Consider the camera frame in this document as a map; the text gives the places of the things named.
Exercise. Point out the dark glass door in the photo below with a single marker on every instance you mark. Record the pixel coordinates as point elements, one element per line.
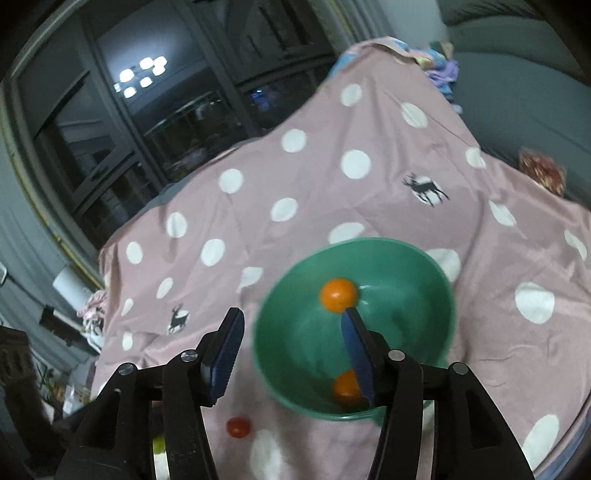
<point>138,106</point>

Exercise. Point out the colourful crumpled cloth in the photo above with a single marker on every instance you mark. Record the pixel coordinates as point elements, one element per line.
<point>438,64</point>

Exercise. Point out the black clip stand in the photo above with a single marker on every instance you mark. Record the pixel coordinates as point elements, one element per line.
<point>57,321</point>

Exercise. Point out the white paper roll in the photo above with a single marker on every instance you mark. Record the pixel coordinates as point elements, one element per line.
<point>71,286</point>

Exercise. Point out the red cherry tomato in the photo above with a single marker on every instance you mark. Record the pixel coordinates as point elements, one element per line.
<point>238,427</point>

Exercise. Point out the dark wooden furniture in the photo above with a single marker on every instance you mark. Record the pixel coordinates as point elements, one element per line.
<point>21,392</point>

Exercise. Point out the grey sofa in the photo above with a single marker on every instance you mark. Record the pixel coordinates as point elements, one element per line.
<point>517,83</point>

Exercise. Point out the green plastic bowl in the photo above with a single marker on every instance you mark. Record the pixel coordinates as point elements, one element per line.
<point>300,332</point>

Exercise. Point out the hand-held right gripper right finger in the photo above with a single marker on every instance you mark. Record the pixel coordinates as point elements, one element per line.
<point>358,357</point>

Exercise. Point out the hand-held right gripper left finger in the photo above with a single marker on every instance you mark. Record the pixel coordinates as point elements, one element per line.
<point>225,357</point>

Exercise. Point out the pink polka dot blanket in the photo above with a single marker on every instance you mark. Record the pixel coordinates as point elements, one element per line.
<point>323,194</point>

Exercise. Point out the orange mandarin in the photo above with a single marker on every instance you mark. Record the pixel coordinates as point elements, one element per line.
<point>345,385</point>
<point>338,294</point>

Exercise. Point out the pink floral cloth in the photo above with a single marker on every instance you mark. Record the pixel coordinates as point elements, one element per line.
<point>94,309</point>

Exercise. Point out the red patterned packet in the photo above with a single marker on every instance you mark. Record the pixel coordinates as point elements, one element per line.
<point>544,170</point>

